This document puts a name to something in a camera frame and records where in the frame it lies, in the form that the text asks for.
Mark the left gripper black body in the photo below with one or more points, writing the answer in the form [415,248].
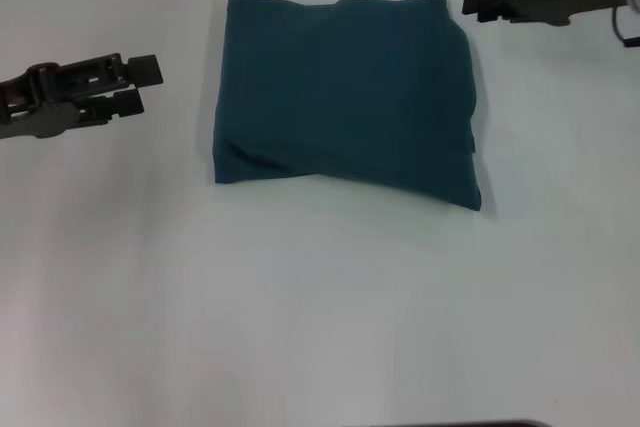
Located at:
[35,114]

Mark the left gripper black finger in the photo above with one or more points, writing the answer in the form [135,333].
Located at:
[115,107]
[120,72]

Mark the teal t-shirt with FREE print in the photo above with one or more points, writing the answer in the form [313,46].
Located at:
[350,97]

